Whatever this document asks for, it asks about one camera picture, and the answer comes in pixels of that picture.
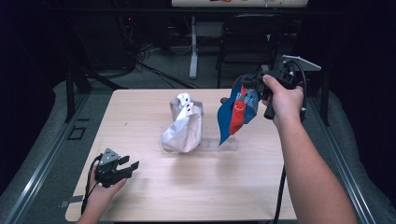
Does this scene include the black floor cables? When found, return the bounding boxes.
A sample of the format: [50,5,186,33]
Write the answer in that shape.
[134,43,200,90]

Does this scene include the black tape square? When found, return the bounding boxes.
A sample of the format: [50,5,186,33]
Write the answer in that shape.
[66,125,88,141]

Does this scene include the grey tape strip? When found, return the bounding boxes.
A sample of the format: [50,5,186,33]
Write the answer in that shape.
[58,194,84,209]

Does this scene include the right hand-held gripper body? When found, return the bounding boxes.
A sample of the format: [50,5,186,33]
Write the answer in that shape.
[257,54,322,121]

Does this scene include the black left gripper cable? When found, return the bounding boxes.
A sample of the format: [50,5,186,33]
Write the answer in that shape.
[80,153,104,216]

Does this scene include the clear acrylic peg rack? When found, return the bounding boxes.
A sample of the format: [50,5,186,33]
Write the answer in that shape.
[160,125,240,153]

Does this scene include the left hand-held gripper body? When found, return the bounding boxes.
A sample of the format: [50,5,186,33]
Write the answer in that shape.
[93,148,124,189]

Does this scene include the black metal stand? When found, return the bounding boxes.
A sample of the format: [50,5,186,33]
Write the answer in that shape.
[64,63,129,124]
[303,66,332,127]

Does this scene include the dark equipment with red light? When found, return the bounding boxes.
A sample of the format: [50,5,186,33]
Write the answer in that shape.
[116,13,139,71]

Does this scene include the person's right hand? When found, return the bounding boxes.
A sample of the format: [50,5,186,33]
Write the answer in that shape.
[262,74,304,129]

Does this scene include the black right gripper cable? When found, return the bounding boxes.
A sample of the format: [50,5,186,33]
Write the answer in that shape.
[273,60,308,224]

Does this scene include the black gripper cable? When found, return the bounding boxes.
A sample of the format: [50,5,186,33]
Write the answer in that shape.
[273,60,308,224]
[80,153,104,216]

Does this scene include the black chair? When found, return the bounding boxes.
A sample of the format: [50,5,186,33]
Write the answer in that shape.
[215,13,290,90]

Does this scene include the aluminium floor rail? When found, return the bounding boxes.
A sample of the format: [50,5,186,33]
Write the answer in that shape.
[4,92,92,224]
[306,92,378,224]

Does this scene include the white cap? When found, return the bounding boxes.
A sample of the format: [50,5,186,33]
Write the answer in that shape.
[160,92,205,154]

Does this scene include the blue and orange cap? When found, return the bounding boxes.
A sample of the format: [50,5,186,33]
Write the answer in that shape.
[217,73,262,147]

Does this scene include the person's left hand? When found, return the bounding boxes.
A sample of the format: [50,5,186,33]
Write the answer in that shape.
[84,173,129,214]

